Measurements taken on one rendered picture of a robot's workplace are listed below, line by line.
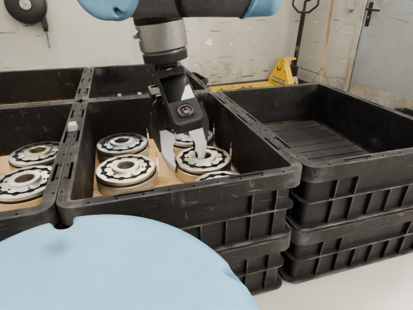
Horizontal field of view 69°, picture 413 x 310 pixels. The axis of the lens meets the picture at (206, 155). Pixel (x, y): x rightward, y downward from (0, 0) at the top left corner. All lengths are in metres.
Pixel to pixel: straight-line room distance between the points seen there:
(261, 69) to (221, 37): 0.80
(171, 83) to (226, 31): 3.80
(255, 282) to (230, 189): 0.20
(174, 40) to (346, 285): 0.48
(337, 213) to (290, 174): 0.14
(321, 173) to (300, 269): 0.19
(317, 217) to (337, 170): 0.09
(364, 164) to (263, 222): 0.16
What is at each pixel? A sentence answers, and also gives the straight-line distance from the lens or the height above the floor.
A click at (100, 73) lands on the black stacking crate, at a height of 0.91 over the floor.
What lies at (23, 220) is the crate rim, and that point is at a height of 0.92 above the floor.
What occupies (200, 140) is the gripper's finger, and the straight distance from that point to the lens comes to 0.54.
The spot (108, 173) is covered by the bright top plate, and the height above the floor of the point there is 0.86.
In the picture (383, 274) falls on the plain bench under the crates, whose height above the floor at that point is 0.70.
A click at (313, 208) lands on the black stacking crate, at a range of 0.47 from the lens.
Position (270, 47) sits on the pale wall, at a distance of 4.63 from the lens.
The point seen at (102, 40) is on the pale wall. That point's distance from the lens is 3.85.
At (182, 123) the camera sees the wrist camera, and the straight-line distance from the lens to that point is 0.42.
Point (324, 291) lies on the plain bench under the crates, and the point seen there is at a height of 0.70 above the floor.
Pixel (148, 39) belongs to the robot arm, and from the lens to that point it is 0.48.
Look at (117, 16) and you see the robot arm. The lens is 0.36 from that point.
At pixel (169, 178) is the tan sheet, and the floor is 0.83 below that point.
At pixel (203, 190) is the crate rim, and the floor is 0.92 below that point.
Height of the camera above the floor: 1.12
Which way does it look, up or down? 27 degrees down
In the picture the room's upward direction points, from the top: straight up
